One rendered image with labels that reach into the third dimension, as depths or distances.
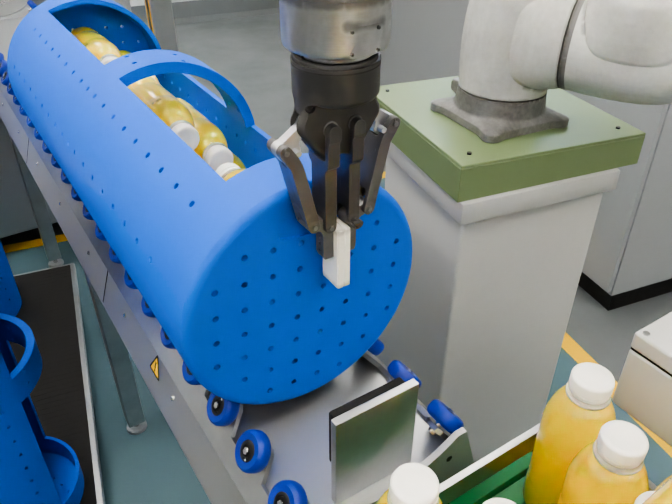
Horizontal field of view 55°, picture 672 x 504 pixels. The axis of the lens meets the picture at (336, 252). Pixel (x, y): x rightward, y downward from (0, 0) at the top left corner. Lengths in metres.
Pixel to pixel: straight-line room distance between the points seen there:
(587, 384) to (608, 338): 1.81
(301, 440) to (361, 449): 0.12
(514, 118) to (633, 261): 1.39
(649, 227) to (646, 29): 1.44
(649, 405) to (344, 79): 0.45
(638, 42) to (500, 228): 0.36
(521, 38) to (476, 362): 0.62
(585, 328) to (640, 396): 1.73
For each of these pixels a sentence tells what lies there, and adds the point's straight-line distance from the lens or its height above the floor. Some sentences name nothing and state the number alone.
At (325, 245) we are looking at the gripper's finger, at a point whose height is 1.18.
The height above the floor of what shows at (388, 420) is 1.02.
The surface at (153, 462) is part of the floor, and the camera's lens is 1.99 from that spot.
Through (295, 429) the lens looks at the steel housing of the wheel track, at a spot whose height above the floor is 0.93.
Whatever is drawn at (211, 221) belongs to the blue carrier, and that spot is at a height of 1.21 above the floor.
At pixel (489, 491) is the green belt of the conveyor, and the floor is 0.90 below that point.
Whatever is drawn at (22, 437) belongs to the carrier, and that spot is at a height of 0.48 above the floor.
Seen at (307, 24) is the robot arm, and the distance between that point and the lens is 0.51.
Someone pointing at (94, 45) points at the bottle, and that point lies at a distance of 1.27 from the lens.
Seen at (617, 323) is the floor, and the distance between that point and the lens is 2.53.
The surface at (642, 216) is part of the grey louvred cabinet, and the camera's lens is 2.36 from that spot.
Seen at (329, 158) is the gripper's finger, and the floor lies 1.28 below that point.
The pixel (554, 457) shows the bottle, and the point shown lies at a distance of 0.70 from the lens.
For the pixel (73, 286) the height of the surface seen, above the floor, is 0.15.
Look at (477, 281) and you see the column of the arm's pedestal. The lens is 1.20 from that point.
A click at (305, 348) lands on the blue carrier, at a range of 0.73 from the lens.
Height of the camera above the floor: 1.53
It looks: 35 degrees down
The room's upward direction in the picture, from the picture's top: straight up
